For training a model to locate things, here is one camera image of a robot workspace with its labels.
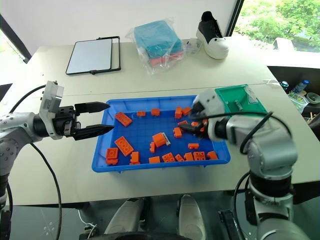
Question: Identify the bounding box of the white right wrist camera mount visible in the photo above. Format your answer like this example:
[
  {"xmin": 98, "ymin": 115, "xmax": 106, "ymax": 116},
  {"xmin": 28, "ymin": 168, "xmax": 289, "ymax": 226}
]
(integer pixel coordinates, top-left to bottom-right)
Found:
[{"xmin": 191, "ymin": 88, "xmax": 228, "ymax": 143}]

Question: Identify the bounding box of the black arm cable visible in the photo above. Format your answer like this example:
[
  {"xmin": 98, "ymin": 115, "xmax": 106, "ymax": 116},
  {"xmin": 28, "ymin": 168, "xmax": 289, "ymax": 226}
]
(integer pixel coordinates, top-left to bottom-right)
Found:
[
  {"xmin": 196, "ymin": 110, "xmax": 274, "ymax": 155},
  {"xmin": 8, "ymin": 84, "xmax": 63, "ymax": 240}
]

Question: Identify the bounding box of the white floor cable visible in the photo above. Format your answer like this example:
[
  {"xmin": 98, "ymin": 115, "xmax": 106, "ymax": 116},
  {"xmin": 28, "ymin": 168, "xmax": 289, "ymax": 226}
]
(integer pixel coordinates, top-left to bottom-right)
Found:
[{"xmin": 76, "ymin": 209, "xmax": 98, "ymax": 234}]

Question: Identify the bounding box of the green plastic bin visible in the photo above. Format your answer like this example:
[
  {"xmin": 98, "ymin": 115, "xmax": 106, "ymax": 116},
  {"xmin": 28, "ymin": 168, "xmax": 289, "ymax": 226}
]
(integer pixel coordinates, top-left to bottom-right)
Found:
[{"xmin": 214, "ymin": 83, "xmax": 269, "ymax": 121}]

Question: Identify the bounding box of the black and white sneaker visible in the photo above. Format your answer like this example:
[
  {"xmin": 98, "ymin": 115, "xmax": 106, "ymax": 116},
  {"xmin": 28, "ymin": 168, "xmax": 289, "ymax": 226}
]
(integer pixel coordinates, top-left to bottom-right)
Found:
[{"xmin": 195, "ymin": 10, "xmax": 231, "ymax": 60}]

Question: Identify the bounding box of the plastic bag of cloths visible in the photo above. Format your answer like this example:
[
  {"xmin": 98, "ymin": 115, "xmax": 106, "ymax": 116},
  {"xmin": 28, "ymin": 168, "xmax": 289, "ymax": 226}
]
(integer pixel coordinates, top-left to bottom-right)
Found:
[{"xmin": 124, "ymin": 16, "xmax": 187, "ymax": 76}]

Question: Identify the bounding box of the white battery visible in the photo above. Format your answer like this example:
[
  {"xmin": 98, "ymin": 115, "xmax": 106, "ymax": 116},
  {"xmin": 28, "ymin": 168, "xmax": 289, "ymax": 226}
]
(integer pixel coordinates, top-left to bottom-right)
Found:
[{"xmin": 161, "ymin": 132, "xmax": 172, "ymax": 147}]

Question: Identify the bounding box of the long flat orange brick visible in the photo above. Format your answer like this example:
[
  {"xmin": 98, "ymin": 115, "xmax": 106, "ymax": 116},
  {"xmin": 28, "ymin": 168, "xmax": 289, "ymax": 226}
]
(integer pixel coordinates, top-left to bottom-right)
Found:
[
  {"xmin": 114, "ymin": 111, "xmax": 133, "ymax": 128},
  {"xmin": 114, "ymin": 136, "xmax": 135, "ymax": 157}
]

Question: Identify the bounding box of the small clear plastic bag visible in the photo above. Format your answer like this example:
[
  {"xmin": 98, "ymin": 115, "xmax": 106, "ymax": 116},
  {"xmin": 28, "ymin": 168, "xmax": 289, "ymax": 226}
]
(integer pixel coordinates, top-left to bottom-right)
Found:
[{"xmin": 183, "ymin": 37, "xmax": 202, "ymax": 55}]

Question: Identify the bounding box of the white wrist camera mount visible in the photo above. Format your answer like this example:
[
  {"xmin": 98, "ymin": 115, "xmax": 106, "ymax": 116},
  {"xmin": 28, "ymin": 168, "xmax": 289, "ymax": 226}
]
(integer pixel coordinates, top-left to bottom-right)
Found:
[
  {"xmin": 38, "ymin": 80, "xmax": 65, "ymax": 140},
  {"xmin": 191, "ymin": 88, "xmax": 228, "ymax": 143}
]

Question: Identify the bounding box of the black floor bracket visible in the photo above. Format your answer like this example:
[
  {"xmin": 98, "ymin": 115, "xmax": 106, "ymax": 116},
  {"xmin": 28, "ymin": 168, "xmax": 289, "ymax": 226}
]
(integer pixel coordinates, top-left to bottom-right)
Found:
[{"xmin": 218, "ymin": 209, "xmax": 245, "ymax": 240}]

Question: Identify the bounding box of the large orange block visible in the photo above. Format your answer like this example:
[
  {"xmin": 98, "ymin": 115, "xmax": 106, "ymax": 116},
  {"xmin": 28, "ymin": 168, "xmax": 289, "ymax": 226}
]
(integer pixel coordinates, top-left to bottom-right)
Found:
[{"xmin": 151, "ymin": 132, "xmax": 168, "ymax": 148}]

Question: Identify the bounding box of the white robot foot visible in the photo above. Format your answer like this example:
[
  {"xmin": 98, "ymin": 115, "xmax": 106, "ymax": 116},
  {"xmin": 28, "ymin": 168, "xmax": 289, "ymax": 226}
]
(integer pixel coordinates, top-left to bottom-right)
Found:
[
  {"xmin": 177, "ymin": 194, "xmax": 207, "ymax": 240},
  {"xmin": 103, "ymin": 197, "xmax": 146, "ymax": 236}
]

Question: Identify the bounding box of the clear plastic water bottle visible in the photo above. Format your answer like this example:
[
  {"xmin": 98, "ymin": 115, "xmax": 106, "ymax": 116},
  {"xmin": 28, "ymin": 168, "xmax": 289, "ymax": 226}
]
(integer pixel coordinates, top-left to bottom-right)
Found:
[{"xmin": 291, "ymin": 79, "xmax": 311, "ymax": 95}]

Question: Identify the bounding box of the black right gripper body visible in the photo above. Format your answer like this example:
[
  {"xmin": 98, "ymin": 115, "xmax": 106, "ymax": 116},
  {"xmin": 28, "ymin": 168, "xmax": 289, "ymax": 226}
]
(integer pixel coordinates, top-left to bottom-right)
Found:
[{"xmin": 190, "ymin": 101, "xmax": 210, "ymax": 139}]

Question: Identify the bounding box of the black framed whiteboard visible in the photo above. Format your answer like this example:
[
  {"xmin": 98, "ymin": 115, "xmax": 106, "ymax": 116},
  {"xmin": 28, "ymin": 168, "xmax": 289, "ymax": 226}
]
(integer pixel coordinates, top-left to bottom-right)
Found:
[{"xmin": 65, "ymin": 35, "xmax": 122, "ymax": 76}]

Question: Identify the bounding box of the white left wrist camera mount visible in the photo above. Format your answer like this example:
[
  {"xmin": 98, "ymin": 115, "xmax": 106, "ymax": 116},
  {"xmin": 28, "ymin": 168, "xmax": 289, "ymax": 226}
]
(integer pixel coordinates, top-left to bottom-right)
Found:
[{"xmin": 38, "ymin": 80, "xmax": 65, "ymax": 140}]

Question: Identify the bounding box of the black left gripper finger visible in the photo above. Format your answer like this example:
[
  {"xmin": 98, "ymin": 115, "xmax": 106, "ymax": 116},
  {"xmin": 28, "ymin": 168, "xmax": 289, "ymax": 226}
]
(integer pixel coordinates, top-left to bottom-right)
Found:
[
  {"xmin": 73, "ymin": 123, "xmax": 116, "ymax": 142},
  {"xmin": 74, "ymin": 100, "xmax": 112, "ymax": 116}
]

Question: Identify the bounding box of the blue plastic bin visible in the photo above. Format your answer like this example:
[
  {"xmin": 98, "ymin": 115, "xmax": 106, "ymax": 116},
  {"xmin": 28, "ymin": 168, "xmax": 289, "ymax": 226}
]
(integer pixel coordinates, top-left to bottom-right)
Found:
[{"xmin": 91, "ymin": 94, "xmax": 231, "ymax": 174}]

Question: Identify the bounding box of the square orange brick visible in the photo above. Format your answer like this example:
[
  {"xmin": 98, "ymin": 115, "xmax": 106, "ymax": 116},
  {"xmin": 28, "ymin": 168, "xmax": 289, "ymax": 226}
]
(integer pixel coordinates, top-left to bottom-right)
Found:
[
  {"xmin": 161, "ymin": 152, "xmax": 177, "ymax": 164},
  {"xmin": 192, "ymin": 150, "xmax": 207, "ymax": 161},
  {"xmin": 105, "ymin": 147, "xmax": 120, "ymax": 160}
]

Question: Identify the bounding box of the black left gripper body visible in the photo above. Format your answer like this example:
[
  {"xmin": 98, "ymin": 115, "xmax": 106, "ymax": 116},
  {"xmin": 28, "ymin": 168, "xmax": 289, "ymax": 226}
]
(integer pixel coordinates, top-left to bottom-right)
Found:
[{"xmin": 51, "ymin": 105, "xmax": 82, "ymax": 138}]

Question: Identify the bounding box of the white label sticker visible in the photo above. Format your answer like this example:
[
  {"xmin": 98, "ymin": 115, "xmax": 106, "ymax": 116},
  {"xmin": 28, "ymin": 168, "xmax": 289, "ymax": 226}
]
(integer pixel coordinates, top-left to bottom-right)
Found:
[{"xmin": 245, "ymin": 85, "xmax": 260, "ymax": 104}]

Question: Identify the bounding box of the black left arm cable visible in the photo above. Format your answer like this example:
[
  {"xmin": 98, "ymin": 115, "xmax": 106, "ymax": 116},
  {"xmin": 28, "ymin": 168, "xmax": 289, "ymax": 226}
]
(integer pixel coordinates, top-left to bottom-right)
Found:
[{"xmin": 8, "ymin": 84, "xmax": 63, "ymax": 240}]

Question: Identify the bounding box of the black window frame bar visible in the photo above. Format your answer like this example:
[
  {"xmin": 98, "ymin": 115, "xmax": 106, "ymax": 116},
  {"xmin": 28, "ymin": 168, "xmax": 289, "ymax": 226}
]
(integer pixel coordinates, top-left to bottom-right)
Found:
[
  {"xmin": 0, "ymin": 13, "xmax": 32, "ymax": 64},
  {"xmin": 225, "ymin": 0, "xmax": 245, "ymax": 39}
]

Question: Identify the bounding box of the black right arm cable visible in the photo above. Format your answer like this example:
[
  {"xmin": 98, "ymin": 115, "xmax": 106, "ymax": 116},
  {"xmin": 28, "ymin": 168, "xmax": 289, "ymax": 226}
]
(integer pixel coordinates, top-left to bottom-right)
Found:
[{"xmin": 196, "ymin": 110, "xmax": 274, "ymax": 155}]

